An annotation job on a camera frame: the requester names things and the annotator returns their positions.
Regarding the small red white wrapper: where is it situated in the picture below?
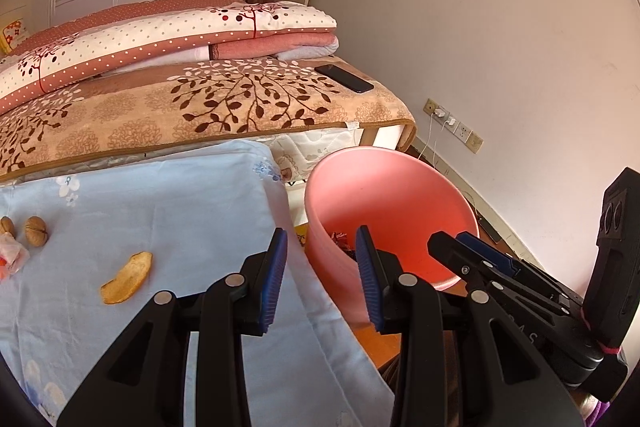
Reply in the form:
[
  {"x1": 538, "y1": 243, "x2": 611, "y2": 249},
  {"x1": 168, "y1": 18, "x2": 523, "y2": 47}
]
[{"x1": 330, "y1": 231, "x2": 358, "y2": 253}]

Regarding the folded red dotted quilt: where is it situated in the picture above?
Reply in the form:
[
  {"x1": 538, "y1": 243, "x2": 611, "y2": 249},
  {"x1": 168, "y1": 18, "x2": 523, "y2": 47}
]
[{"x1": 0, "y1": 0, "x2": 337, "y2": 115}]

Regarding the pink plastic bin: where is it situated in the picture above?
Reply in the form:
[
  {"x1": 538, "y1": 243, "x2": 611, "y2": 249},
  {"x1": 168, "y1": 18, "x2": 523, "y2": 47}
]
[{"x1": 304, "y1": 147, "x2": 481, "y2": 328}]

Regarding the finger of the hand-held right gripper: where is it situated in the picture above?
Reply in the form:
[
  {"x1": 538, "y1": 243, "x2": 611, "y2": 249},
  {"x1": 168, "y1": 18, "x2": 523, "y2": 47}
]
[
  {"x1": 456, "y1": 231, "x2": 573, "y2": 303},
  {"x1": 427, "y1": 231, "x2": 576, "y2": 333}
]

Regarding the light blue floral cloth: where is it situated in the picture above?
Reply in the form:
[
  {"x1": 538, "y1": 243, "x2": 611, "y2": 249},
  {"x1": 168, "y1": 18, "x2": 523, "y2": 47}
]
[{"x1": 0, "y1": 139, "x2": 396, "y2": 427}]

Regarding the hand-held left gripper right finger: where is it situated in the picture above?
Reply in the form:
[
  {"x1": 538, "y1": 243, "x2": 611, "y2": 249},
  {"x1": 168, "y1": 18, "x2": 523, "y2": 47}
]
[{"x1": 354, "y1": 224, "x2": 586, "y2": 427}]

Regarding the brown leaf-print blanket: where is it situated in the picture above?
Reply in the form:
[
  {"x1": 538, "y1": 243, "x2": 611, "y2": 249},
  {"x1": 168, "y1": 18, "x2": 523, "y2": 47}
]
[{"x1": 0, "y1": 56, "x2": 417, "y2": 180}]

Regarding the black smartphone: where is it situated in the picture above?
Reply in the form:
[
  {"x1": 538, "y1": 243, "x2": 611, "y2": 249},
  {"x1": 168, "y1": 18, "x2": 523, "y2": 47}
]
[{"x1": 314, "y1": 64, "x2": 375, "y2": 94}]

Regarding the yellow red floral pillow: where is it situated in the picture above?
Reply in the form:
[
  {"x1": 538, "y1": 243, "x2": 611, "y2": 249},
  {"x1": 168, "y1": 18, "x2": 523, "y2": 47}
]
[{"x1": 0, "y1": 18, "x2": 28, "y2": 55}]

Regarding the folded pink white blanket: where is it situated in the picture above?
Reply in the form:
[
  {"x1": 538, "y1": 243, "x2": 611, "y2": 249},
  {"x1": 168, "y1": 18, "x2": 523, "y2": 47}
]
[{"x1": 100, "y1": 32, "x2": 340, "y2": 75}]

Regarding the orange peel piece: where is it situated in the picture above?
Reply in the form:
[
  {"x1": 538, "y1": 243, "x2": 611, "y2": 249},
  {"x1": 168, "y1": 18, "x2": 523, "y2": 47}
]
[{"x1": 100, "y1": 251, "x2": 154, "y2": 305}]

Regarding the clear and orange plastic wrapper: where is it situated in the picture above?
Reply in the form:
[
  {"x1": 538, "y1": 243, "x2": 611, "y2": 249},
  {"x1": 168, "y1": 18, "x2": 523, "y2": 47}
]
[{"x1": 0, "y1": 234, "x2": 28, "y2": 280}]

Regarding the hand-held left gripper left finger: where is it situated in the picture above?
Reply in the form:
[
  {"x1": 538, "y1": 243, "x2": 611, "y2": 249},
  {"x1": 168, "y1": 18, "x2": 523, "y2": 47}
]
[{"x1": 56, "y1": 227, "x2": 289, "y2": 427}]

